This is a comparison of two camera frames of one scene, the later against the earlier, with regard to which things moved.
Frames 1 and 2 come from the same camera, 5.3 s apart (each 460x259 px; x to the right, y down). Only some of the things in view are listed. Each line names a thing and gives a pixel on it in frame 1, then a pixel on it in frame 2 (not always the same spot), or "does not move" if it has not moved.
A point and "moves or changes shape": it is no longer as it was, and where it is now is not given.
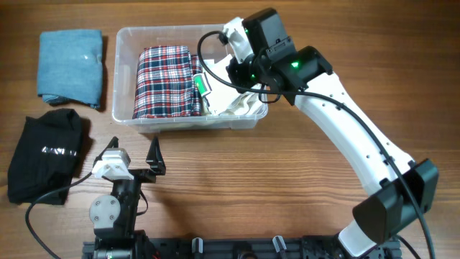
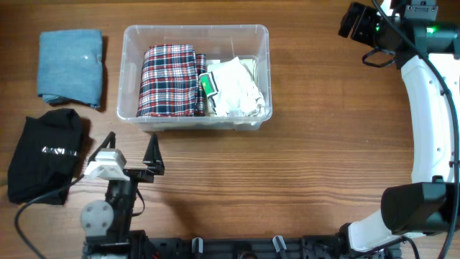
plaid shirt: (165, 85) does not move
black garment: (44, 156) does not move
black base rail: (256, 247) does not move
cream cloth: (246, 103) moves or changes shape
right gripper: (235, 69) -> (367, 15)
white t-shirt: (216, 96) moves or changes shape
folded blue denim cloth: (70, 67) does not move
